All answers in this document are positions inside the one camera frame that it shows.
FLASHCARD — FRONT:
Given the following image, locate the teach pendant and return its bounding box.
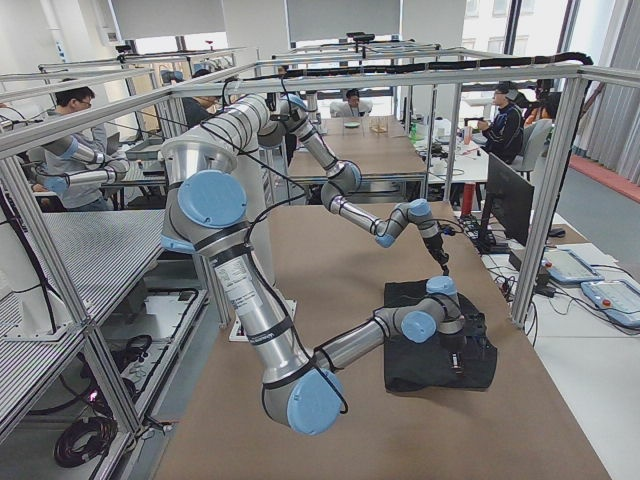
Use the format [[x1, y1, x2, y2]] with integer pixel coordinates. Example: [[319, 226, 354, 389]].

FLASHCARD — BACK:
[[541, 248, 604, 285], [580, 280, 639, 328]]

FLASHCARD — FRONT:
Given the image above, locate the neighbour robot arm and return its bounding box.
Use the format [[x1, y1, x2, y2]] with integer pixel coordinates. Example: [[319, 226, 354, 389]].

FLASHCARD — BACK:
[[41, 130, 449, 269]]

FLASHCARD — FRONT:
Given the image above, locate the red cylinder bottle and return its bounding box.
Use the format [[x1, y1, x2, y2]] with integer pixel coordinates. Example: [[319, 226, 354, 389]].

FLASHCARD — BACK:
[[461, 182, 476, 216]]

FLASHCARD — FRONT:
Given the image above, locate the black computer monitor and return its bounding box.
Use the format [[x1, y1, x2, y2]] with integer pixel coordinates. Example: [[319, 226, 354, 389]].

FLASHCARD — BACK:
[[477, 153, 534, 254]]

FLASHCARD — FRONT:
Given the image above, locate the far teach pendant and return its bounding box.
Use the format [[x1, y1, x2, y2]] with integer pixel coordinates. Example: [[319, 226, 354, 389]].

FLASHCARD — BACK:
[[541, 248, 604, 285]]

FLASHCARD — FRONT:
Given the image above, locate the seated person dark jacket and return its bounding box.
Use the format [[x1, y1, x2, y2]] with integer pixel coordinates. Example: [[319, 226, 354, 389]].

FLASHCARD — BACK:
[[477, 82, 524, 164]]

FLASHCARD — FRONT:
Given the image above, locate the person grey sweater left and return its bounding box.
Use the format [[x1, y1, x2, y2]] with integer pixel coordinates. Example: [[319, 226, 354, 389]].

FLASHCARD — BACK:
[[19, 85, 131, 212]]

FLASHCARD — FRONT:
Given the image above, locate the person white shirt back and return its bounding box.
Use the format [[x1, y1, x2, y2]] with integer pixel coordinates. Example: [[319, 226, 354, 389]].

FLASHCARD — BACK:
[[330, 89, 373, 118]]

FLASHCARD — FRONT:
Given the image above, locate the near teach pendant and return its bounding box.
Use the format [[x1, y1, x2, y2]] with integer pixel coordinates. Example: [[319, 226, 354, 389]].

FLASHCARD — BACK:
[[580, 280, 639, 328]]

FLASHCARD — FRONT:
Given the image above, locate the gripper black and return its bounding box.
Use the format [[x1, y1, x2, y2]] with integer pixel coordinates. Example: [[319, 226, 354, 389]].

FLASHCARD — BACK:
[[423, 234, 450, 275], [442, 330, 466, 363]]

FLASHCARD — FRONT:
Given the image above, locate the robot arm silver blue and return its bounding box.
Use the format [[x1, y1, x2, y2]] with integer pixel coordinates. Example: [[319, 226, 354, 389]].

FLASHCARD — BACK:
[[161, 94, 466, 435], [272, 94, 449, 275]]

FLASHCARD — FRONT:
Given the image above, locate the black t-shirt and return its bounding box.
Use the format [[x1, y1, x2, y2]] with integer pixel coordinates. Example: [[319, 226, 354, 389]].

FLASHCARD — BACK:
[[384, 276, 498, 393]]

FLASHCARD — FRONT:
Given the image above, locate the computer mouse black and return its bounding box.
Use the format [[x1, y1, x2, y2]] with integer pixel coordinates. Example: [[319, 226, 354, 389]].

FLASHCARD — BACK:
[[548, 228, 566, 238]]

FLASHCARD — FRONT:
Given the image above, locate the coiled black cables floor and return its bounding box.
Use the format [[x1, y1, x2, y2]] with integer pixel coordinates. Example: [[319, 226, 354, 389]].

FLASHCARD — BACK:
[[53, 416, 118, 468]]

